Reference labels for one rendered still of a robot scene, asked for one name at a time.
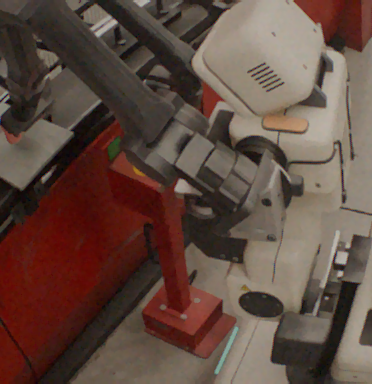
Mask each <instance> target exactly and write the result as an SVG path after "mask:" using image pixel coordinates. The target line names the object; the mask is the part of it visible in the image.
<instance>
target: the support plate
mask: <svg viewBox="0 0 372 384"><path fill-rule="evenodd" d="M8 107H10V105H7V104H6V103H5V104H2V106H0V117H1V114H3V113H4V112H5V110H7V109H8ZM1 130H2V129H1ZM1 130H0V131H1ZM73 133H74V132H70V131H68V130H66V129H64V128H63V127H61V128H60V127H58V126H57V125H55V124H53V123H52V124H51V123H49V122H48V121H46V120H42V119H39V120H38V121H37V122H36V123H35V124H33V125H32V127H31V128H30V129H28V130H27V132H24V131H22V132H21V133H20V134H21V135H22V138H21V139H19V140H18V141H17V142H15V143H13V144H12V145H10V144H9V142H8V141H7V139H6V137H5V136H6V135H5V133H4V131H3V130H2V132H1V133H0V178H2V179H3V180H5V181H6V182H7V183H9V184H10V185H12V186H15V187H16V188H18V189H19V190H21V191H22V190H23V189H24V188H25V186H26V185H27V184H29V183H30V182H31V181H32V180H33V178H34V177H35V176H36V175H37V174H38V173H39V172H40V171H41V170H42V168H43V167H44V166H45V165H46V164H47V163H48V162H49V161H50V160H51V159H52V158H53V157H54V155H55V154H56V153H58V152H59V151H60V150H61V148H62V147H63V146H64V145H65V144H66V143H68V142H69V141H70V140H71V138H72V137H73V136H74V134H73Z"/></svg>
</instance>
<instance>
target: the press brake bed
mask: <svg viewBox="0 0 372 384"><path fill-rule="evenodd" d="M292 1H293V2H295V4H296V5H297V6H298V7H299V9H301V10H302V11H303V12H304V13H305V14H306V15H307V16H308V17H309V19H310V20H311V21H313V22H314V24H315V25H316V23H320V25H321V28H322V34H323V37H324V40H323V41H324V42H325V44H326V46H327V47H331V48H333V49H334V51H336V52H339V53H340V52H341V50H342V49H344V47H345V40H343V39H341V38H339V37H337V36H336V35H335V33H337V32H336V31H338V28H339V25H340V22H341V21H340V20H341V19H342V18H341V17H342V14H343V11H344V8H345V7H344V6H345V0H292ZM202 85H203V94H202V97H201V101H200V105H199V109H198V111H199V112H200V113H201V114H202V115H203V116H205V117H207V118H209V119H210V117H211V116H210V115H211V114H212V112H213V110H214V108H215V106H216V104H217V102H219V101H224V100H223V99H222V98H221V97H220V96H219V95H218V94H217V93H216V92H215V91H214V90H213V89H212V88H211V87H210V86H209V85H208V84H206V83H205V82H203V83H202ZM224 102H226V101H224ZM120 129H121V127H120V124H119V122H118V120H117V119H116V117H115V116H114V114H113V113H112V112H111V110H110V109H108V110H107V111H106V112H104V113H103V114H102V115H101V116H100V117H99V118H98V119H97V120H96V121H95V122H94V123H92V124H91V125H90V126H89V127H88V128H87V129H86V130H85V131H84V132H83V133H82V134H81V135H80V136H79V137H78V138H77V139H76V140H75V141H74V142H73V143H72V144H71V145H69V147H68V148H67V149H66V150H65V151H64V152H63V153H62V154H61V155H60V156H59V157H58V158H57V159H56V160H55V161H54V162H53V163H52V165H51V166H50V169H49V170H47V171H46V173H45V174H44V175H43V176H42V177H41V179H37V181H36V182H35V183H33V185H34V187H35V190H36V196H37V198H38V201H39V203H40V207H39V208H38V209H37V211H36V212H35V213H34V215H33V216H32V217H30V216H28V215H27V214H26V210H25V208H24V205H23V203H22V199H19V200H18V201H17V202H16V204H15V205H14V206H13V208H12V209H10V210H9V211H8V213H7V214H6V216H5V217H3V219H2V220H1V221H0V384H67V382H69V380H70V379H71V378H73V376H74V375H75V373H77V372H78V370H79V369H80V368H81V367H82V365H84V364H86V362H87V361H88V360H89V359H90V358H91V356H92V355H93V354H94V353H95V352H96V351H97V349H98V348H100V347H101V345H102V344H104V341H106V340H107V338H108V337H109V336H110V335H111V334H112V333H113V331H114V330H115V329H117V328H118V325H120V324H121V323H122V322H123V321H124V319H125V318H126V317H127V316H128V315H129V314H130V313H132V312H131V311H132V310H133V309H134V308H136V306H137V305H138V304H139V303H140V302H141V301H142V299H143V298H144V296H145V295H147V294H148V293H149V292H150V290H151V289H152V288H153V287H154V286H155V285H156V284H157V283H158V282H159V280H160V279H161V278H162V277H163V272H162V268H161V267H160V266H158V265H156V264H154V263H152V262H151V261H150V260H149V258H148V253H147V247H146V240H145V234H144V228H143V226H142V225H144V224H143V223H146V222H150V223H152V224H153V219H151V218H149V217H146V216H143V215H141V214H139V213H137V212H134V211H132V210H130V209H128V207H125V206H123V205H121V204H119V203H116V202H114V201H113V200H112V196H111V192H110V187H109V183H108V178H107V174H106V172H107V168H106V163H105V158H104V154H103V152H102V148H103V147H104V146H105V145H106V143H107V142H108V141H109V140H110V139H111V138H112V137H113V136H114V135H115V134H116V133H117V132H118V131H119V130H120Z"/></svg>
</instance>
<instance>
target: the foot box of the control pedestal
mask: <svg viewBox="0 0 372 384"><path fill-rule="evenodd" d="M189 289H190V295H192V296H194V297H197V298H199V299H201V300H202V301H201V302H200V303H199V304H198V306H197V307H196V309H195V310H193V312H192V313H191V315H190V316H189V317H188V318H187V319H186V321H183V320H181V319H179V318H177V317H175V316H171V315H169V314H167V313H165V312H163V311H161V310H159V309H158V308H159V307H160V306H161V305H162V303H163V302H164V301H165V300H166V299H167V295H166V289H165V284H164V285H163V286H162V287H161V288H160V289H159V290H158V291H157V293H156V294H155V295H154V297H152V298H151V299H150V301H149V302H148V303H147V305H146V306H145V308H144V309H143V310H142V311H141V314H142V317H143V322H144V324H145V325H146V328H144V332H146V333H148V334H151V335H153V336H155V337H156V338H158V339H160V340H163V341H165V342H167V343H169V344H171V345H175V346H177V348H179V349H183V350H185V351H187V352H189V353H192V354H193V355H195V356H199V357H201V358H202V359H206V358H209V356H210V355H211V354H212V352H213V351H214V350H215V349H216V347H218V345H219V344H220V343H221V342H222V340H223V339H224V338H225V336H226V335H227V333H228V332H229V331H230V330H231V328H232V327H233V326H234V325H235V323H236V322H237V318H236V317H235V316H231V315H229V314H227V313H225V312H222V305H223V299H222V298H220V297H216V296H214V295H212V294H210V293H208V292H206V291H204V290H199V289H197V288H195V287H193V286H191V285H189Z"/></svg>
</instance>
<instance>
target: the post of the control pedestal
mask: <svg viewBox="0 0 372 384"><path fill-rule="evenodd" d="M153 224H154V230H155V237H156V243H157V249H158V255H159V261H160V267H161V268H162V272H163V278H164V284H165V289H166V295H167V300H168V306H169V307H171V308H173V309H175V310H179V311H180V312H183V311H184V310H185V309H186V308H187V306H188V305H189V304H190V303H191V296H190V289H189V281H188V274H187V266H186V257H185V249H184V241H183V233H182V224H181V216H180V210H179V211H178V213H177V214H176V215H175V216H173V218H172V219H171V220H170V221H169V222H168V224H167V225H165V224H162V223H160V222H158V221H156V220H153Z"/></svg>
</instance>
